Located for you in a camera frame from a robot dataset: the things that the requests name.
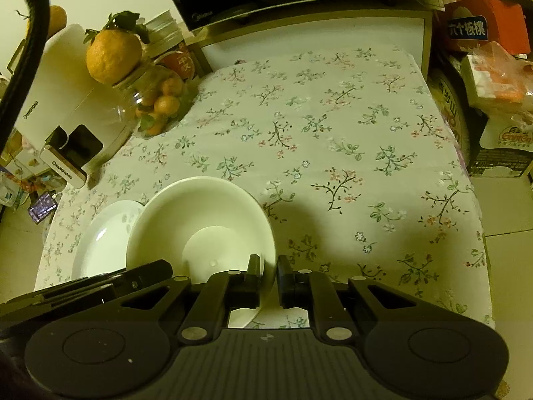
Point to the white table frame shelf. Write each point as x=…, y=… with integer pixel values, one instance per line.
x=264, y=36

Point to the red walnut drink box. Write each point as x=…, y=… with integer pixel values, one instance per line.
x=470, y=24

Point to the white rose print plate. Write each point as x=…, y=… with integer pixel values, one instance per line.
x=103, y=245

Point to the glass jar of kumquats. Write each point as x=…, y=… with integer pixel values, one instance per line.
x=153, y=97

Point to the white Changhong appliance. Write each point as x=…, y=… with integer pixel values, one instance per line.
x=72, y=121

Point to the large white bowl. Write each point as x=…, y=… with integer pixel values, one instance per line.
x=204, y=226

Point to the floral tablecloth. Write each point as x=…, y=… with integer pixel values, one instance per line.
x=346, y=153

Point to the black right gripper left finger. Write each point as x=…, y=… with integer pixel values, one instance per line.
x=197, y=312

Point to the clear plastic bag with boxes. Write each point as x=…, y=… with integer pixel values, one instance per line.
x=498, y=83

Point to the cardboard snack box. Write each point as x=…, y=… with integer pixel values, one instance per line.
x=499, y=146

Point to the large orange citrus fruit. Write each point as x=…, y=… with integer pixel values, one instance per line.
x=117, y=48

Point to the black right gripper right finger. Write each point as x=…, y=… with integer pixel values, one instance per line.
x=361, y=306

